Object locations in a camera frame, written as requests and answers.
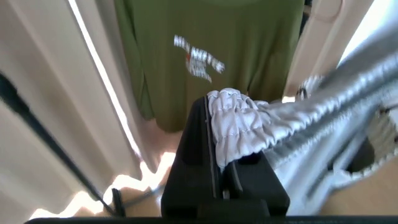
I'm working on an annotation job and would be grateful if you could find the green long-sleeved shirt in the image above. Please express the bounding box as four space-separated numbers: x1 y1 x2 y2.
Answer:
113 0 306 134

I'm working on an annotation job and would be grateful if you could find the pale grey garment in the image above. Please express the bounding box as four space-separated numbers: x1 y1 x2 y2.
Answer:
206 18 398 217

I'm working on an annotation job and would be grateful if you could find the black clothes rack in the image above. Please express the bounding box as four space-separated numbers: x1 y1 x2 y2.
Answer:
0 0 312 218

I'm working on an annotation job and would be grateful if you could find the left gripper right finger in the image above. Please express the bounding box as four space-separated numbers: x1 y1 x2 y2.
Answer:
221 151 291 218

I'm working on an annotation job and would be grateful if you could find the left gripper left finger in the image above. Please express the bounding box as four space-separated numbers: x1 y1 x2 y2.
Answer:
160 95 224 218

